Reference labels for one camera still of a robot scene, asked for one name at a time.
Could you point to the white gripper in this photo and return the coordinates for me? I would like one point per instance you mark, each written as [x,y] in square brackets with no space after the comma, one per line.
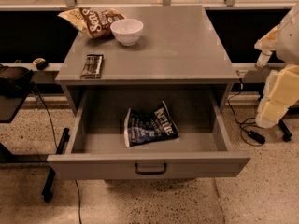
[289,41]

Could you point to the blue Kettle chip bag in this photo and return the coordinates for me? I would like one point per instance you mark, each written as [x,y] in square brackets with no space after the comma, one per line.
[143,128]

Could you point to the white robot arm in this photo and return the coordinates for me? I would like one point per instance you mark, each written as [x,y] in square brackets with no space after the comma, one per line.
[283,39]

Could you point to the open grey top drawer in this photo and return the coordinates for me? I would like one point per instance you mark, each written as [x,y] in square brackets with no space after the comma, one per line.
[96,148]

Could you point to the grey cabinet with counter top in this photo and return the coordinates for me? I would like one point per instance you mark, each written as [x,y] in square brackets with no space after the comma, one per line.
[178,45]

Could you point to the brown and yellow chip bag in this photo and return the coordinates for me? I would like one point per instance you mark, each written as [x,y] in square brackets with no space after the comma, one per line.
[92,23]

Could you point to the clear plastic bottle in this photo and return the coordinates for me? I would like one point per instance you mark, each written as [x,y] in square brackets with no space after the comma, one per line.
[263,59]

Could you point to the black rolling leg right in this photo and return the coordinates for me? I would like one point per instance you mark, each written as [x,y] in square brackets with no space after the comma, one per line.
[287,136]

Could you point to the white bowl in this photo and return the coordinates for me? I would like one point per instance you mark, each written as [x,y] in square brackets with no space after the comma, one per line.
[127,31]

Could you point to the dark snack bar wrapper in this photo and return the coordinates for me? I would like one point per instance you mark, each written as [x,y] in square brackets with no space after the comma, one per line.
[92,66]

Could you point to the small black and yellow device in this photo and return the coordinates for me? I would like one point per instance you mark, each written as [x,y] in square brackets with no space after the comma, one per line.
[40,63]

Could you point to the black stand leg with caster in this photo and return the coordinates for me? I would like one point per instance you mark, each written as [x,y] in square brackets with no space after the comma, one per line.
[46,192]

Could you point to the black object on side table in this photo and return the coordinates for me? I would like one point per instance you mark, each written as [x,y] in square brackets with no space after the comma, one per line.
[14,81]

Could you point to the black side table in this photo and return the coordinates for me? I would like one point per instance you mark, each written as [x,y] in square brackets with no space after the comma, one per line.
[9,107]

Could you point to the black power adapter with cable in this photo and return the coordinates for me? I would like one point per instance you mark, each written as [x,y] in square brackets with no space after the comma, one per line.
[249,137]

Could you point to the black drawer handle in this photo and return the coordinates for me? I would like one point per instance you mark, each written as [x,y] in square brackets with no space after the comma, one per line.
[150,169]

